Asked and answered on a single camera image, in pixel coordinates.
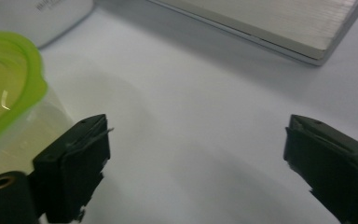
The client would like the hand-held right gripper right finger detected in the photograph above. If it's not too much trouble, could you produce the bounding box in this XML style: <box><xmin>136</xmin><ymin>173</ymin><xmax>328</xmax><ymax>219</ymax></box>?
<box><xmin>282</xmin><ymin>114</ymin><xmax>358</xmax><ymax>224</ymax></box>

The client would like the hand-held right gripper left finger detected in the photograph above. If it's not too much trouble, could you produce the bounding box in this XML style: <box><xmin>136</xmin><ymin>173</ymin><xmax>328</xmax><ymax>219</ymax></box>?
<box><xmin>31</xmin><ymin>113</ymin><xmax>115</xmax><ymax>224</ymax></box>

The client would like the white square lidded box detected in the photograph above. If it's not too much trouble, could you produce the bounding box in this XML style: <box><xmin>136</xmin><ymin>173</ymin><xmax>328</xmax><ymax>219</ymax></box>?
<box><xmin>0</xmin><ymin>0</ymin><xmax>95</xmax><ymax>49</ymax></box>

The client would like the white wire shelf rack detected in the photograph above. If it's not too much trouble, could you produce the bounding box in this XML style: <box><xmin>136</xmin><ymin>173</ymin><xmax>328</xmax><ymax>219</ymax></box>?
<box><xmin>147</xmin><ymin>0</ymin><xmax>358</xmax><ymax>67</ymax></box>

